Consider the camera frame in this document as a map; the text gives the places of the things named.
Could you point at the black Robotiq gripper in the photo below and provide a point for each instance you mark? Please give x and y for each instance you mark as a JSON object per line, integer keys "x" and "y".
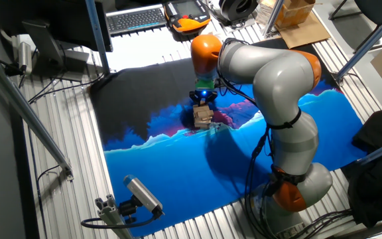
{"x": 204, "y": 96}

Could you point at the wooden Jenga block tower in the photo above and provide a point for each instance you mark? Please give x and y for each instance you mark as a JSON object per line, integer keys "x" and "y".
{"x": 203, "y": 117}

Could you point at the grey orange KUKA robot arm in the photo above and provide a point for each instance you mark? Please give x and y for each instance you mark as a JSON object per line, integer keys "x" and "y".
{"x": 280, "y": 79}

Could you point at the green wrist mounting plate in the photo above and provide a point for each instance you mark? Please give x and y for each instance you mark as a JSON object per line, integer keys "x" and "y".
{"x": 205, "y": 84}

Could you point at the blue black printed cloth mat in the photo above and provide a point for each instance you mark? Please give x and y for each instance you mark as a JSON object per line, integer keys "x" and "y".
{"x": 177, "y": 172}

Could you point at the orange black teach pendant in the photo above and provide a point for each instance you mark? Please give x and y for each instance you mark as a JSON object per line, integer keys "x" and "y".
{"x": 187, "y": 16}

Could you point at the black round spool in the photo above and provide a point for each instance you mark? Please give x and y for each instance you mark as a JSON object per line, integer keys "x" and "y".
{"x": 239, "y": 8}

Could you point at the black computer keyboard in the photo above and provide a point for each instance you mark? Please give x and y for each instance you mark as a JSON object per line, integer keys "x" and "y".
{"x": 136, "y": 20}

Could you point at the flat brown cardboard sheet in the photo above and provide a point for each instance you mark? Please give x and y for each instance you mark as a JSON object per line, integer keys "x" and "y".
{"x": 305, "y": 33}

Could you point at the brown cardboard box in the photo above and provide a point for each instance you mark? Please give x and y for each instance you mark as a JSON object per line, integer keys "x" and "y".
{"x": 293, "y": 11}

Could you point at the short aluminium profile stand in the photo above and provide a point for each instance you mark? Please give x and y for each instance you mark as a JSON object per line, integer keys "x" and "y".
{"x": 111, "y": 215}

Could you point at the black computer monitor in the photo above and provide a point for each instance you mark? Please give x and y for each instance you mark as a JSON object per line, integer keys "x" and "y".
{"x": 55, "y": 26}

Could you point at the dark office chair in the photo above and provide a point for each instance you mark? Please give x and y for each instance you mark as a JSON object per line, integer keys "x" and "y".
{"x": 376, "y": 13}

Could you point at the black cloth bag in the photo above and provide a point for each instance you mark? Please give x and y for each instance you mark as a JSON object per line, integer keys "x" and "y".
{"x": 376, "y": 186}

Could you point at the aluminium frame post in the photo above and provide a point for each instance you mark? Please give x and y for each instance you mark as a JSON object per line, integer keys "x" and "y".
{"x": 98, "y": 36}
{"x": 272, "y": 18}

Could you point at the silver camera blue end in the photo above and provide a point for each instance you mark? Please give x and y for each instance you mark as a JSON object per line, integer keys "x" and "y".
{"x": 143, "y": 194}

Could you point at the black camera ball mount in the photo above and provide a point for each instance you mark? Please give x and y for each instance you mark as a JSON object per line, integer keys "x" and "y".
{"x": 128, "y": 208}

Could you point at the small silver camera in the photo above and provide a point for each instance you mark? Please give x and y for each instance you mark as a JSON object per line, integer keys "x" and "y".
{"x": 25, "y": 56}

